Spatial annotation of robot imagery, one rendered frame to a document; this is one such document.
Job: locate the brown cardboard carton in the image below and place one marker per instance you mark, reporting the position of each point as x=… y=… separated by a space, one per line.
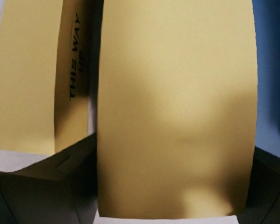
x=45 y=49
x=177 y=108

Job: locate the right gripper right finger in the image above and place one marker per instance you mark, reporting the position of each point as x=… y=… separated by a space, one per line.
x=263 y=200

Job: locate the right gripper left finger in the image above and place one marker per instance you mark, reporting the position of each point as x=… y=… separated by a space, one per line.
x=60 y=189

